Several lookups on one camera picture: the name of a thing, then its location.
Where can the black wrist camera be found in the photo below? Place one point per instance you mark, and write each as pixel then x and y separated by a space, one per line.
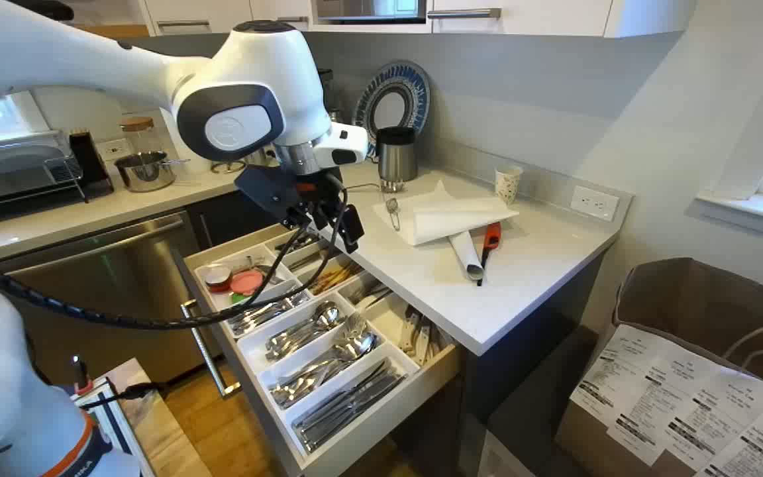
pixel 263 190

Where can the white speckled rolled mat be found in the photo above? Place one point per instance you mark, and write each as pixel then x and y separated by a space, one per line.
pixel 467 253

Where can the white wall outlet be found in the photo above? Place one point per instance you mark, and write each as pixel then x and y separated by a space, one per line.
pixel 593 203

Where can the dark base cabinet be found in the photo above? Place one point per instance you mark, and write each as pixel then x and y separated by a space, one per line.
pixel 530 373

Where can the white kitchen drawer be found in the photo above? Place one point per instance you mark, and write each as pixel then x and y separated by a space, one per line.
pixel 372 424

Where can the white upper cabinets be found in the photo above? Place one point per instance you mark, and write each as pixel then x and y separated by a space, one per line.
pixel 530 16

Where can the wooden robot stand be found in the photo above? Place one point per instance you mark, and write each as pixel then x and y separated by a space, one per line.
pixel 173 440

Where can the blue and white plate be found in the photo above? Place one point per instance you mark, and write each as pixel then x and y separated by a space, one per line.
pixel 408 88

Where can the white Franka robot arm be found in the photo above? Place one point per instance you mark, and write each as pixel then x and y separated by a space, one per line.
pixel 257 70

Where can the white paper towel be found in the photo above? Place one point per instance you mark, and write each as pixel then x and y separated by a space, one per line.
pixel 449 215

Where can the stainless steel utensil canister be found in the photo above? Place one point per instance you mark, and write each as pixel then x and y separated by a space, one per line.
pixel 395 161

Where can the white window frame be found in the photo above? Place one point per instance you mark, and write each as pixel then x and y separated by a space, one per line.
pixel 752 208

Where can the white cutlery organizer tray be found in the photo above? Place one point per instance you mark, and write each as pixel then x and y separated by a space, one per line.
pixel 250 339

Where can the stainless steel dishwasher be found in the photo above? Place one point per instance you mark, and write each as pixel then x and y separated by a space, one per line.
pixel 107 293

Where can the pile of silver spoons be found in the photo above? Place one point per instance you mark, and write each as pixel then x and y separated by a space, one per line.
pixel 332 357

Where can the pink round lid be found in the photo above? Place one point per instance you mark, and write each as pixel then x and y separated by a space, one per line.
pixel 246 281

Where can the orange stick lighter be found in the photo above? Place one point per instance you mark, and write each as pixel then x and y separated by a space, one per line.
pixel 487 239

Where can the black countertop appliance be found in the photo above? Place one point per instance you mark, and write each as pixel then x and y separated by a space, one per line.
pixel 91 166

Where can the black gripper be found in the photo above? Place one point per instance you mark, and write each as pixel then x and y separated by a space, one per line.
pixel 310 195

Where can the brown cardboard box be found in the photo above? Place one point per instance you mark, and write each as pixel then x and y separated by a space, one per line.
pixel 699 387

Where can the bundle of silver knives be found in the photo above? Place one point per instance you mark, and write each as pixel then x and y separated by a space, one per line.
pixel 346 403

